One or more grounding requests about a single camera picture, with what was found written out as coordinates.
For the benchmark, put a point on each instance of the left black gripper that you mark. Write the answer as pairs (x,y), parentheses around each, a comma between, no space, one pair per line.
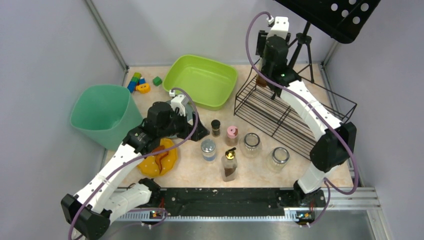
(195,126)

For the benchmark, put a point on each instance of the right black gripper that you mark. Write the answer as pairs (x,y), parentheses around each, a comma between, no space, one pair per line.
(261,43)

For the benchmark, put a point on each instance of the silver lid blue label jar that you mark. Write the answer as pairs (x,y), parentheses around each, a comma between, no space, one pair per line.
(208,149)

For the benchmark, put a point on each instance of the gold top oil bottle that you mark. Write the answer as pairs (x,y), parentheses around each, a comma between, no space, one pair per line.
(229,165)
(260,81)

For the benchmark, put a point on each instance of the glass jar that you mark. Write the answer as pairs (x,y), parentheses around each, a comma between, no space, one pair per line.
(277,159)
(250,145)

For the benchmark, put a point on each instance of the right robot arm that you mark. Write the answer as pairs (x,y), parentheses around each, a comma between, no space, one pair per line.
(335,140)

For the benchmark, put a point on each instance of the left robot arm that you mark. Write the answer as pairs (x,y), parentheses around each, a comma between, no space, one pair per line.
(96,206)

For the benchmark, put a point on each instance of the black lid spice jar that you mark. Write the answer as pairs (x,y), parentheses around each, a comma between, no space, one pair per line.
(216,127)

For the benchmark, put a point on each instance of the grey-blue plate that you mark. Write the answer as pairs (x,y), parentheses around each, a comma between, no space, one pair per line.
(189,113)

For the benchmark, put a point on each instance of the pink lid spice jar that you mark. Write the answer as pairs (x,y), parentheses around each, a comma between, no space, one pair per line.
(231,136)

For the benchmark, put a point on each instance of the green plastic basin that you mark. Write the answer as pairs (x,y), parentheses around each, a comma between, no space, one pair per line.
(208,82)

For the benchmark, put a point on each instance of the brown food scraps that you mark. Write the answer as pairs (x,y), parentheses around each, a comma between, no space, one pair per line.
(158,157)

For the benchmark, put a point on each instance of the yellow scalloped plate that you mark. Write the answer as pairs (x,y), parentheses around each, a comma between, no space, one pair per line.
(148,167)

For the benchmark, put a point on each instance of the green toy cube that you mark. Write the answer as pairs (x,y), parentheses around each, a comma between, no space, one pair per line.
(157,81)

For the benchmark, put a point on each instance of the orange toy piece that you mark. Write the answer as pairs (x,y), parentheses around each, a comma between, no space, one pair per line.
(143,88)

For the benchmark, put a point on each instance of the black perforated tray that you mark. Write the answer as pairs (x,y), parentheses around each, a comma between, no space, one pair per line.
(342,20)

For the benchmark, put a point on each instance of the stacked toy blocks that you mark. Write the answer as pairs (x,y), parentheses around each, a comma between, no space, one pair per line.
(137,79)

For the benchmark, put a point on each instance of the teal trash bin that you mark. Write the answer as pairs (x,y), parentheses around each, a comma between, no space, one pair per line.
(105,113)

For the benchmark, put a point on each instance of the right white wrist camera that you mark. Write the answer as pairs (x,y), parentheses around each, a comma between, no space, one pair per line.
(279,26)

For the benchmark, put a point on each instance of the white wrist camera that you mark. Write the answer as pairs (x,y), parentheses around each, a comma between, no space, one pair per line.
(178,103)
(279,26)

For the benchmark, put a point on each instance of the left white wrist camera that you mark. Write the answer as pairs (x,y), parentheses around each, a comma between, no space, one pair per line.
(178,103)

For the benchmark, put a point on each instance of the black wire rack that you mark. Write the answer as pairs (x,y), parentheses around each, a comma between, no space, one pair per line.
(275,118)

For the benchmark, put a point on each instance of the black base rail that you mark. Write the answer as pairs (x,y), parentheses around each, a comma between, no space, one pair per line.
(256,204)

